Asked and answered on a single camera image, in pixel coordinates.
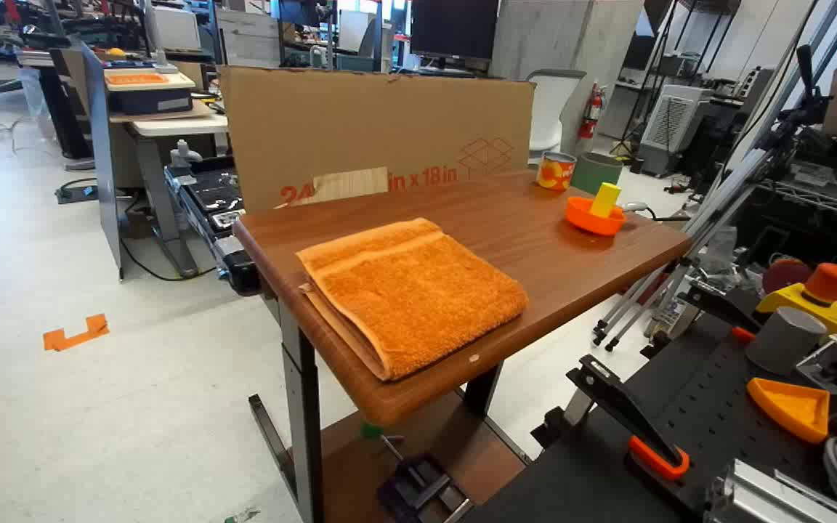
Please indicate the aluminium extrusion bar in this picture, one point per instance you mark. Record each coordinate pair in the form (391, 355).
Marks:
(776, 495)

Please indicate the orange triangular tray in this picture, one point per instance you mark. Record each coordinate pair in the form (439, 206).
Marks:
(792, 409)

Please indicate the black metal floor device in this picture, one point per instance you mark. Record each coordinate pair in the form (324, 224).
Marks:
(418, 489)

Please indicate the red fire extinguisher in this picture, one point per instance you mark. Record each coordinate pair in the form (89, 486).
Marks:
(590, 114)

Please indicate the black equipment rail cart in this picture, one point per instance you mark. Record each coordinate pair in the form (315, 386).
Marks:
(213, 213)

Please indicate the white office desk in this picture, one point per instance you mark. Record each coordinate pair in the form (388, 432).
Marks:
(173, 127)

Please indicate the brown wooden base board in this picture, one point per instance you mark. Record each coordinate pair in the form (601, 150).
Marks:
(479, 454)

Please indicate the yellow block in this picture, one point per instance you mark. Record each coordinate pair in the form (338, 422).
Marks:
(606, 200)

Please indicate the dark red ball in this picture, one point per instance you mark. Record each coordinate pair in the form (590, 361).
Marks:
(782, 275)

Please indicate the green box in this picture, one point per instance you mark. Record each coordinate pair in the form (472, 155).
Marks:
(594, 174)

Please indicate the black perforated breadboard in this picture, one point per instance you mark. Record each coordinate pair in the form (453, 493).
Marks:
(583, 483)

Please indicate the black box with orange lid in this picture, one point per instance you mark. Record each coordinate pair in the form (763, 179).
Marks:
(145, 88)

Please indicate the large brown cardboard sheet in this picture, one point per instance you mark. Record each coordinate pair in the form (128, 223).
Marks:
(360, 127)

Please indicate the orange and yellow toy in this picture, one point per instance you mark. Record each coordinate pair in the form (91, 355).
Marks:
(583, 223)

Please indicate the orange towel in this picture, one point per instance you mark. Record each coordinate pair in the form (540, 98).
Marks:
(407, 291)

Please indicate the orange and yellow cup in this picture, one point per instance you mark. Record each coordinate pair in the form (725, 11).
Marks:
(554, 174)

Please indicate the black computer monitor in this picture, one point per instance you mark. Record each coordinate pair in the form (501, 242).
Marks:
(450, 27)

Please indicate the grey cylinder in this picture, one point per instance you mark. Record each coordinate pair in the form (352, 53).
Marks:
(785, 338)

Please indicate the blue desk partition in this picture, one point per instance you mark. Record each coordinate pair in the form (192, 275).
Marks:
(99, 163)

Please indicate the white equipment cart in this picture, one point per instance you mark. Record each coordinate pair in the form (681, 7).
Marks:
(673, 121)

